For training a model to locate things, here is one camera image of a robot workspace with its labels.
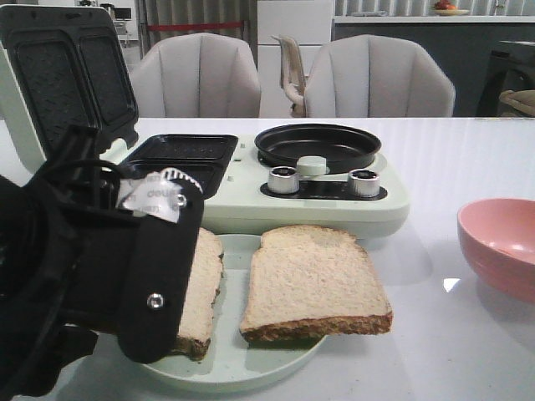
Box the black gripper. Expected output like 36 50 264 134
1 125 204 398

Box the white bread slice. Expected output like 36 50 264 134
240 225 393 343
171 228 224 361

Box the green breakfast maker lid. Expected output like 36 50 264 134
1 4 139 172

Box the pink plastic bowl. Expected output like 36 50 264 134
457 198 534 302

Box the green breakfast maker base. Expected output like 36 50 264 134
101 134 410 238

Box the light green round plate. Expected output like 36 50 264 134
142 234 325 393

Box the left silver control knob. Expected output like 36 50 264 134
267 166 299 195

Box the silver control knob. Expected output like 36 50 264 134
348 169 380 198
267 166 299 195

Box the left grey upholstered chair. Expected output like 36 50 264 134
130 33 261 118

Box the grey upholstered chair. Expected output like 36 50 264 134
130 33 261 118
304 34 456 118

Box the round black frying pan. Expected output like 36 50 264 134
254 123 381 174

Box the right silver control knob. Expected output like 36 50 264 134
348 169 380 198

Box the beige office chair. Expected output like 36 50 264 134
272 35 307 118

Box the right grey upholstered chair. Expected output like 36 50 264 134
304 34 456 118

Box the white cabinet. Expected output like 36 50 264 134
257 1 334 118

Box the fruit plate on counter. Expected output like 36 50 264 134
431 0 470 17

